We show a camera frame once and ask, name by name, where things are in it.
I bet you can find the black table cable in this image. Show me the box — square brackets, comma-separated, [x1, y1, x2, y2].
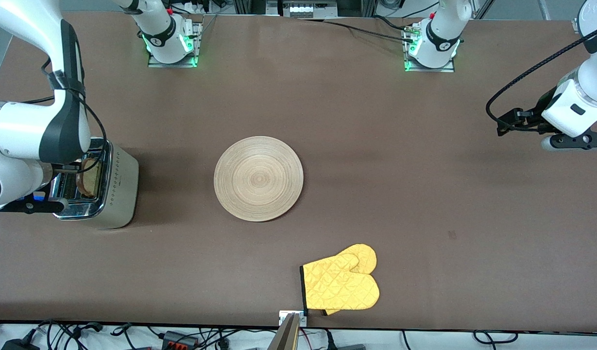
[323, 15, 418, 43]

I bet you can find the metal camera mount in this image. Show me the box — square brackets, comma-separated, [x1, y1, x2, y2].
[268, 310, 308, 350]

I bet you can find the round wooden plate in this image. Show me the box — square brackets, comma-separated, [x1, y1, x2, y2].
[214, 136, 304, 223]

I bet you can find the black orange connector block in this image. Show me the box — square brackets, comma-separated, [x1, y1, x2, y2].
[161, 331, 200, 349]

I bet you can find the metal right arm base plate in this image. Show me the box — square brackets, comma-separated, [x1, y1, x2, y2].
[148, 20, 201, 69]

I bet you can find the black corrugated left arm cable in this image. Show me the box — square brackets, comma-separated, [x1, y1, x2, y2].
[485, 35, 597, 134]

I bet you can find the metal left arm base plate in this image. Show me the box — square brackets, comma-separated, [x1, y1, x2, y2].
[404, 23, 456, 73]

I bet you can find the brown-crust bread slice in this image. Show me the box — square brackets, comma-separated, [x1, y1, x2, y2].
[76, 157, 103, 198]

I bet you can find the black power adapter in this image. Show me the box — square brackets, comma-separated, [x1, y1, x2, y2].
[1, 338, 41, 350]

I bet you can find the yellow quilted oven mitt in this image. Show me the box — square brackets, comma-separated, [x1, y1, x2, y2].
[300, 244, 380, 316]

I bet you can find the silver two-slot toaster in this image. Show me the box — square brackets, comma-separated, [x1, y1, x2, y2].
[50, 137, 140, 230]

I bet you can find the white power strip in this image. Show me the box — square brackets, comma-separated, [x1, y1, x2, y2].
[283, 2, 328, 18]

